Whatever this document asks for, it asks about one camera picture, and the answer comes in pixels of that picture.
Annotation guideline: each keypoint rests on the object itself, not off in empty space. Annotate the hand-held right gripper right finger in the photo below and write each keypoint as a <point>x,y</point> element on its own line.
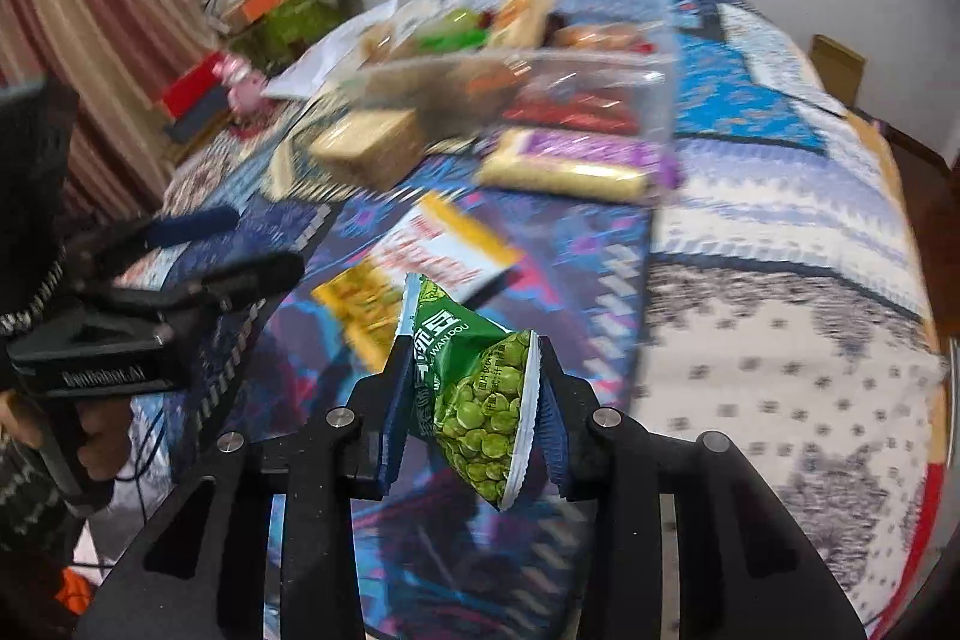
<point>553,419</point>

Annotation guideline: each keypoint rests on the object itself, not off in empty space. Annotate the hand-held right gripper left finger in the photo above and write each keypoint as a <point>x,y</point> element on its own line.
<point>397,404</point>

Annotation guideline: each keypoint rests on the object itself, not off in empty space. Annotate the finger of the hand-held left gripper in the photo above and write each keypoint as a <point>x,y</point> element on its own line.
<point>187,224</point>
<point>247,280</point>

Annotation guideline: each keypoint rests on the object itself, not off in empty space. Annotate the green pea snack packet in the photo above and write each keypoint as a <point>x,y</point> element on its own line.
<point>472,415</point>

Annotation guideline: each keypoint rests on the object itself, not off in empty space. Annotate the clear plastic container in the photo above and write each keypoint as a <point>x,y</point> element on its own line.
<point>652,85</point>

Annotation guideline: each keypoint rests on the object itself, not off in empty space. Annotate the clear bag of orange snacks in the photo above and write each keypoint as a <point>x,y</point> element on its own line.
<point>600,36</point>

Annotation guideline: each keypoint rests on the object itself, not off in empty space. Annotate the person's left forearm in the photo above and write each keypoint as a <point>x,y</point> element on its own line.
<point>22,512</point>

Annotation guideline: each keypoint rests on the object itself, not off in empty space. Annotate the person's left hand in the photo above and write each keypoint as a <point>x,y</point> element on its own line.
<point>105,441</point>

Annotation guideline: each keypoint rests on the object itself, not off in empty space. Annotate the red box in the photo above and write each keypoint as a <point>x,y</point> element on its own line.
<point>191,89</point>

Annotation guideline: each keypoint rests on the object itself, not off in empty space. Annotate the pink rabbit toy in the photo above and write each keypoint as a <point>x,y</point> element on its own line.
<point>244,85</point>

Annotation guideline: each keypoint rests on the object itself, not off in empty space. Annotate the person's black jacket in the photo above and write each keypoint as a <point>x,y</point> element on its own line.
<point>34,183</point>

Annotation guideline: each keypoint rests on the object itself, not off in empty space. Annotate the beige cracker pack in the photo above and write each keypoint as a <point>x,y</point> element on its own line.
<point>367,149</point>

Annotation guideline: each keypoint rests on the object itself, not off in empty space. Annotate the white plastic bag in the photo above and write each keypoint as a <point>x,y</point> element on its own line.
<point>322,59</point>

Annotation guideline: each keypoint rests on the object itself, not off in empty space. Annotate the green patterned bag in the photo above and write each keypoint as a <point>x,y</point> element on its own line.
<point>292,21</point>

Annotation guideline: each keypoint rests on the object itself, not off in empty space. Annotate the striped brown curtain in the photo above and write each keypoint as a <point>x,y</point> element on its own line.
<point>97,10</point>

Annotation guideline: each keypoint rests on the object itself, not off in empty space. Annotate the purple snack packet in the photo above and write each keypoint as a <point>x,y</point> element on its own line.
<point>570,164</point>

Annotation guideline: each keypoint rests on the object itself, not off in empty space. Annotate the brown cardboard box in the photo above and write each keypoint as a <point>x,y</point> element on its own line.
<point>836,66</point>

